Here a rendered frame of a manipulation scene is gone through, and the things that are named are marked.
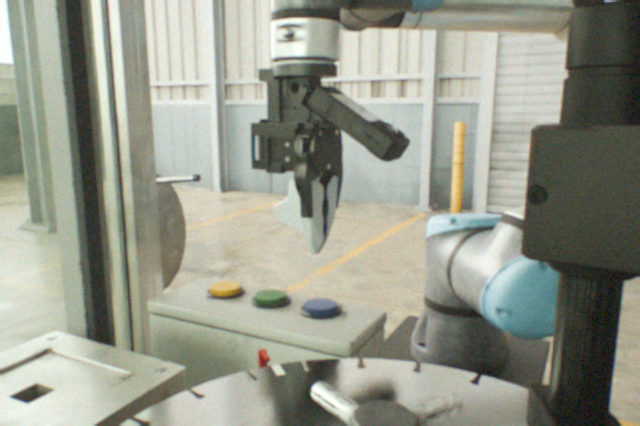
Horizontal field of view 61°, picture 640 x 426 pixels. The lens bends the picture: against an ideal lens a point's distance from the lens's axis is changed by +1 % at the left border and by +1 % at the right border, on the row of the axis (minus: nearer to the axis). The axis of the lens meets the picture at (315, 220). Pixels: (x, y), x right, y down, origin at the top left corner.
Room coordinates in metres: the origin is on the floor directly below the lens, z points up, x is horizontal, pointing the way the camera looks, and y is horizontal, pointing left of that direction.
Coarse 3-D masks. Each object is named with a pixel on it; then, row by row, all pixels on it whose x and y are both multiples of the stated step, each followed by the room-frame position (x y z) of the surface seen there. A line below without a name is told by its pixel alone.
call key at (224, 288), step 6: (216, 282) 0.68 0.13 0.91; (222, 282) 0.68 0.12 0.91; (228, 282) 0.68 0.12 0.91; (234, 282) 0.68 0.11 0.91; (210, 288) 0.66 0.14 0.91; (216, 288) 0.66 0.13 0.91; (222, 288) 0.66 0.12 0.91; (228, 288) 0.66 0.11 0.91; (234, 288) 0.66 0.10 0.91; (240, 288) 0.67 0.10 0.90; (216, 294) 0.65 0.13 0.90; (222, 294) 0.65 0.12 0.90; (228, 294) 0.65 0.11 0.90
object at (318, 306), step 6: (312, 300) 0.61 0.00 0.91; (318, 300) 0.61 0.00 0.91; (324, 300) 0.61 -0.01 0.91; (330, 300) 0.61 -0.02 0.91; (306, 306) 0.59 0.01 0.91; (312, 306) 0.59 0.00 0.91; (318, 306) 0.59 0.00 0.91; (324, 306) 0.59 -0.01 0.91; (330, 306) 0.59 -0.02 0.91; (336, 306) 0.60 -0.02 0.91; (306, 312) 0.59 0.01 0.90; (312, 312) 0.59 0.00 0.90; (318, 312) 0.58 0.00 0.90; (324, 312) 0.58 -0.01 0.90; (330, 312) 0.59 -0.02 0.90
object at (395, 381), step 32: (224, 384) 0.33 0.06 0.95; (256, 384) 0.33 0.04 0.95; (288, 384) 0.33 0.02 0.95; (352, 384) 0.33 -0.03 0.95; (384, 384) 0.34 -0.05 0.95; (416, 384) 0.34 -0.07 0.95; (448, 384) 0.34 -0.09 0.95; (480, 384) 0.34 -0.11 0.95; (512, 384) 0.34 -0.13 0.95; (160, 416) 0.30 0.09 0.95; (192, 416) 0.30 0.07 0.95; (224, 416) 0.30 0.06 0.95; (256, 416) 0.30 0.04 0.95; (288, 416) 0.30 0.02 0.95; (320, 416) 0.30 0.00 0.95; (480, 416) 0.30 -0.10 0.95; (512, 416) 0.30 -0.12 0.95
